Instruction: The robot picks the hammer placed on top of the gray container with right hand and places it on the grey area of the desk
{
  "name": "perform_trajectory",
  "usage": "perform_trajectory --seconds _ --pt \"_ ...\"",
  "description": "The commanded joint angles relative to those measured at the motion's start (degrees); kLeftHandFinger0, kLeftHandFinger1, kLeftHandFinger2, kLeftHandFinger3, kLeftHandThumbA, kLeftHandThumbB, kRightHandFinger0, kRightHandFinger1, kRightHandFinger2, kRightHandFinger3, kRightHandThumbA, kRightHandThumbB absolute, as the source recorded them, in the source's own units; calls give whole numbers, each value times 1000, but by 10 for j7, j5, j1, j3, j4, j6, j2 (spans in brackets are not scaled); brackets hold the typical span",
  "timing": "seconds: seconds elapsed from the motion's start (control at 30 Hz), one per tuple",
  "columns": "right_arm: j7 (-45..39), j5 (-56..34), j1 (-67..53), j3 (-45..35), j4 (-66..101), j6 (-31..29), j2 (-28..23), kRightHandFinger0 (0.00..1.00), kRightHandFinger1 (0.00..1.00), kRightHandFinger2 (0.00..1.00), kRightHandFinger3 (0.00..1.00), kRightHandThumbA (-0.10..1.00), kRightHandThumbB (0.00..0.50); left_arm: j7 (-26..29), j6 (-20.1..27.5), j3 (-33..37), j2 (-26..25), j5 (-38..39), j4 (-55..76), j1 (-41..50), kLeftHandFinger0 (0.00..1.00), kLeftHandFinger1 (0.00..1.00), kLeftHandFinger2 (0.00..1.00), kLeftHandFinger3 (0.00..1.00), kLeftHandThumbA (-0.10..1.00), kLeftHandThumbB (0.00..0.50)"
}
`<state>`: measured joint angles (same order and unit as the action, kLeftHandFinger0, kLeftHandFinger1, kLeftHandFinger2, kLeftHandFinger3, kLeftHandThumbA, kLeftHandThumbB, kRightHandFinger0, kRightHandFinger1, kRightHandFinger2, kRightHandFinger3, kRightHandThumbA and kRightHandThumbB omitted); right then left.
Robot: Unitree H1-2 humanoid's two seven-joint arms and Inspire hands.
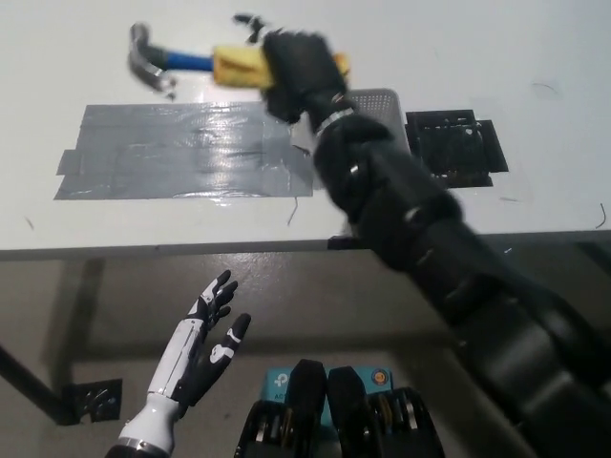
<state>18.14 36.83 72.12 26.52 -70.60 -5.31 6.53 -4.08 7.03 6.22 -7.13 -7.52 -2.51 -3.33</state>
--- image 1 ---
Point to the grey duct tape patch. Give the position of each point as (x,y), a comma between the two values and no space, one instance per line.
(181,152)

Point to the teal router box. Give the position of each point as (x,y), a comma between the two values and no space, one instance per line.
(279,381)

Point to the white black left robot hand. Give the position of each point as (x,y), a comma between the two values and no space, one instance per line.
(183,358)

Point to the black tape patch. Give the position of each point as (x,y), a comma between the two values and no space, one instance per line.
(458,143)

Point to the black metal table foot bar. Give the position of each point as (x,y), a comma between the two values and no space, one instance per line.
(33,381)

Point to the gray perforated plastic container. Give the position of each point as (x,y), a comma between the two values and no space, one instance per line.
(382,107)

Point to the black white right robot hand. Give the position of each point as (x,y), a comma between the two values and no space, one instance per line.
(298,71)

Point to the small black tape strip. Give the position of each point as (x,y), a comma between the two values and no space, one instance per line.
(341,242)

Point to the dark table leg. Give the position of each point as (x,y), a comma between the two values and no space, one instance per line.
(86,305)

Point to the black robot body blocks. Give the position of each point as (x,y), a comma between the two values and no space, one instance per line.
(353,420)

